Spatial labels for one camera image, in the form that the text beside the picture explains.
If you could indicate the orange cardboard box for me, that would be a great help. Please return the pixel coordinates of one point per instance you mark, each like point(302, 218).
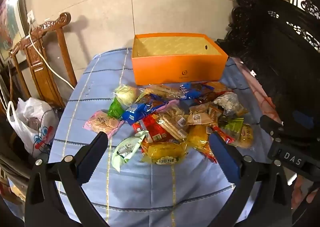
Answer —
point(175, 64)

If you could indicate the blue striped tablecloth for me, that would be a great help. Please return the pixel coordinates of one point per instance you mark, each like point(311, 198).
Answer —
point(150, 192)

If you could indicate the clear white nut packet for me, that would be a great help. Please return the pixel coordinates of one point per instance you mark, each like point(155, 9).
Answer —
point(228, 103)

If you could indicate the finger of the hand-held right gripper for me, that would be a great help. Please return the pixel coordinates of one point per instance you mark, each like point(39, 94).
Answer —
point(270, 125)

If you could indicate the clear long biscuit packet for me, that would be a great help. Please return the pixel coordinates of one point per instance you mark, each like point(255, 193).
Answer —
point(162, 90)

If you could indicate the orange snack packet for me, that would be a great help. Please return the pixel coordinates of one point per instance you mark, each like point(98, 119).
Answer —
point(218, 88)

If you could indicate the large blue snack packet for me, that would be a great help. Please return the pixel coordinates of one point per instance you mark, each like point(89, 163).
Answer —
point(192, 90)

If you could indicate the pink crisps packet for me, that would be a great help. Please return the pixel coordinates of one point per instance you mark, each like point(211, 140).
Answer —
point(173, 110)

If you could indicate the yellow cake packet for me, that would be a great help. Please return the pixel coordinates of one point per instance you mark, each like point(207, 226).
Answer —
point(165, 153)

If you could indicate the small blue snack packet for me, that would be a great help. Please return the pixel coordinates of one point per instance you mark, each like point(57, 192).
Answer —
point(135, 113)

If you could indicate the yellow pastry packet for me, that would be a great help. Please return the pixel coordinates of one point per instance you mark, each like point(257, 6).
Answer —
point(197, 136)

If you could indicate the brown carved wooden chair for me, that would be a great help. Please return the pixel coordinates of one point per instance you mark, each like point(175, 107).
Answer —
point(42, 71)

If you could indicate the clear square cracker packet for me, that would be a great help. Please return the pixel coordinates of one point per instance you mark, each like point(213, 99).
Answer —
point(172, 126)

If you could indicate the brown bread bun packet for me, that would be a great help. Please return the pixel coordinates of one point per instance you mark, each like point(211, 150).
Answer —
point(246, 135)

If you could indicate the green labelled snack packet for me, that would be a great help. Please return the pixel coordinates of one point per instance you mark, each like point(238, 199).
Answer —
point(232, 125)

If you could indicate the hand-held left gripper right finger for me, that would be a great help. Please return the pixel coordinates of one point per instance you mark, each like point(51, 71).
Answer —
point(225, 159)

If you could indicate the brown paper-look snack packet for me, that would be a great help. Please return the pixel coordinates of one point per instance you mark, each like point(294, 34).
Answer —
point(198, 116)

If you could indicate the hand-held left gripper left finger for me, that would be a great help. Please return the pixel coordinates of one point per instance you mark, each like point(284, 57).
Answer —
point(91, 159)

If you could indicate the pink rice cracker packet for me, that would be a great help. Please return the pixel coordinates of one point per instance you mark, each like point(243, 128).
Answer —
point(102, 123)

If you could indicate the red strip snack packet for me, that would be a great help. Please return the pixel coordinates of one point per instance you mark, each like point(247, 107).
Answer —
point(226, 136)

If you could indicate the small green snack packet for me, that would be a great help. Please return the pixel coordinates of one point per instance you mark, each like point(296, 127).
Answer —
point(115, 109)

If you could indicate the pale round pastry packet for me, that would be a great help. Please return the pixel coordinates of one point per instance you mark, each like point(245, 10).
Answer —
point(126, 94)

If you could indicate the person's right hand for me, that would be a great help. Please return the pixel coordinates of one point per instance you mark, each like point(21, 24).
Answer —
point(303, 192)

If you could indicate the white plastic bag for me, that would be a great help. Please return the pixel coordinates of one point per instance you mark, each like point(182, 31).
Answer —
point(32, 121)

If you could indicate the white wall socket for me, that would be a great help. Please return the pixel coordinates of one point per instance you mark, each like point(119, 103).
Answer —
point(30, 16)

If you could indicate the framed wall picture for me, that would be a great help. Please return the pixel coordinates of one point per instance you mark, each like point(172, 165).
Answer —
point(8, 24)

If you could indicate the light green snack packet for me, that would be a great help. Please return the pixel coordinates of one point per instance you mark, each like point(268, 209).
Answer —
point(125, 149)

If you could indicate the pink printed cloth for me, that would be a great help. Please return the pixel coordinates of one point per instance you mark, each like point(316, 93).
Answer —
point(257, 91)

